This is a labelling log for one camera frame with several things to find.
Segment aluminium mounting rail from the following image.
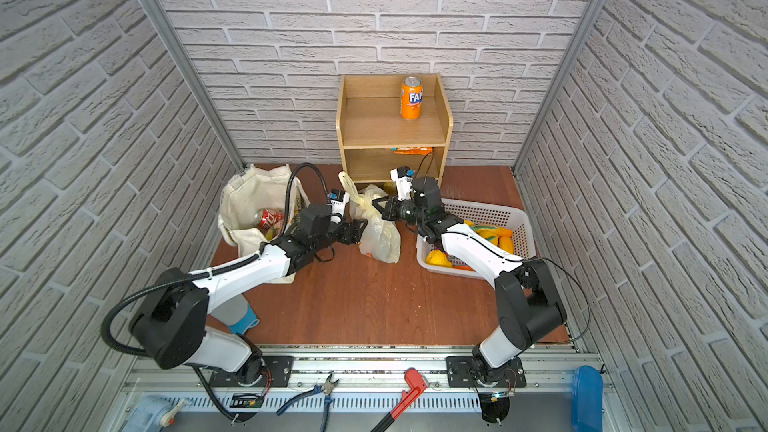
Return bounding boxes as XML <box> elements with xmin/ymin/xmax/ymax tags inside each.
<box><xmin>123</xmin><ymin>345</ymin><xmax>603</xmax><ymax>414</ymax></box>

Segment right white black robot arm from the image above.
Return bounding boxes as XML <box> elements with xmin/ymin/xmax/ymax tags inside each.
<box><xmin>373</xmin><ymin>166</ymin><xmax>567</xmax><ymax>384</ymax></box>

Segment yellow lemon toy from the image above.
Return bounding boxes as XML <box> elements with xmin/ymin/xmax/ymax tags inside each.
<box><xmin>425</xmin><ymin>249</ymin><xmax>453</xmax><ymax>268</ymax></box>

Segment blue plastic container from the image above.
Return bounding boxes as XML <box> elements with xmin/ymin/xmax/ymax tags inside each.
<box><xmin>571</xmin><ymin>366</ymin><xmax>604</xmax><ymax>432</ymax></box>

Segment red cola can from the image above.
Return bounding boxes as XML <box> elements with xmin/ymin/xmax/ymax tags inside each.
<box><xmin>255</xmin><ymin>208</ymin><xmax>285</xmax><ymax>240</ymax></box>

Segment cream plastic grocery bag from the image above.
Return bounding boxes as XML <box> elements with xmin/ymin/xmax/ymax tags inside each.
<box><xmin>338</xmin><ymin>171</ymin><xmax>401</xmax><ymax>263</ymax></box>

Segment white floral canvas tote bag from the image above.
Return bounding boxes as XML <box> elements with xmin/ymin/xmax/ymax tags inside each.
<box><xmin>218</xmin><ymin>164</ymin><xmax>309</xmax><ymax>258</ymax></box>

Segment orange Fanta can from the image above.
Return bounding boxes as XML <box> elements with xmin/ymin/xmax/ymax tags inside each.
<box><xmin>400</xmin><ymin>76</ymin><xmax>423</xmax><ymax>120</ymax></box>

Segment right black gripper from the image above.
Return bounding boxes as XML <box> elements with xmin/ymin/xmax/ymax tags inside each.
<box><xmin>376</xmin><ymin>195</ymin><xmax>431</xmax><ymax>229</ymax></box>

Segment wooden shelf unit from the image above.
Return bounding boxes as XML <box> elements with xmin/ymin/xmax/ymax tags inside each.
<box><xmin>336</xmin><ymin>74</ymin><xmax>454</xmax><ymax>184</ymax></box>

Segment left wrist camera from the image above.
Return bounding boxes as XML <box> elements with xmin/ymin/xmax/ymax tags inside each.
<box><xmin>328</xmin><ymin>189</ymin><xmax>349</xmax><ymax>223</ymax></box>

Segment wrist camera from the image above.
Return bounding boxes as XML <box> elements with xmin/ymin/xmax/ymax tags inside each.
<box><xmin>390</xmin><ymin>166</ymin><xmax>415</xmax><ymax>201</ymax></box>
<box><xmin>328</xmin><ymin>189</ymin><xmax>349</xmax><ymax>223</ymax></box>

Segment blue handled pliers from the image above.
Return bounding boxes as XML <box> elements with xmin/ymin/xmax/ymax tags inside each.
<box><xmin>275</xmin><ymin>372</ymin><xmax>341</xmax><ymax>432</ymax></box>

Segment yellow banana toy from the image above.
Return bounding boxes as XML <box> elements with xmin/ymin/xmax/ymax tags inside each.
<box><xmin>465</xmin><ymin>220</ymin><xmax>515</xmax><ymax>254</ymax></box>

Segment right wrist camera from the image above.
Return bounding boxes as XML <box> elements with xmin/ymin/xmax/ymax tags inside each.
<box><xmin>390</xmin><ymin>166</ymin><xmax>415</xmax><ymax>201</ymax></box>

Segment grey blue work glove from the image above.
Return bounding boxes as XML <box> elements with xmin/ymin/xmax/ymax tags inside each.
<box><xmin>211</xmin><ymin>294</ymin><xmax>259</xmax><ymax>335</ymax></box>

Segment black corrugated cable hose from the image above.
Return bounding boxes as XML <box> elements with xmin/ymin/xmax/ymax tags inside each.
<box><xmin>100</xmin><ymin>162</ymin><xmax>330</xmax><ymax>358</ymax></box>

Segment orange Fox's candy bag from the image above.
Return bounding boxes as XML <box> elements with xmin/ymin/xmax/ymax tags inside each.
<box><xmin>392</xmin><ymin>147</ymin><xmax>433</xmax><ymax>156</ymax></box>

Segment red black clamp tool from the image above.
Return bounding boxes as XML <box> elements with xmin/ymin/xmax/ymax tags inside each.
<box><xmin>371</xmin><ymin>368</ymin><xmax>428</xmax><ymax>432</ymax></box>

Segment white plastic basket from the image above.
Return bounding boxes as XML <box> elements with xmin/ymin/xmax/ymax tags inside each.
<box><xmin>416</xmin><ymin>199</ymin><xmax>536</xmax><ymax>279</ymax></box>

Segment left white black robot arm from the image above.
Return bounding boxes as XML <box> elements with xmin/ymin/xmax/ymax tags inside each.
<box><xmin>129</xmin><ymin>204</ymin><xmax>368</xmax><ymax>385</ymax></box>

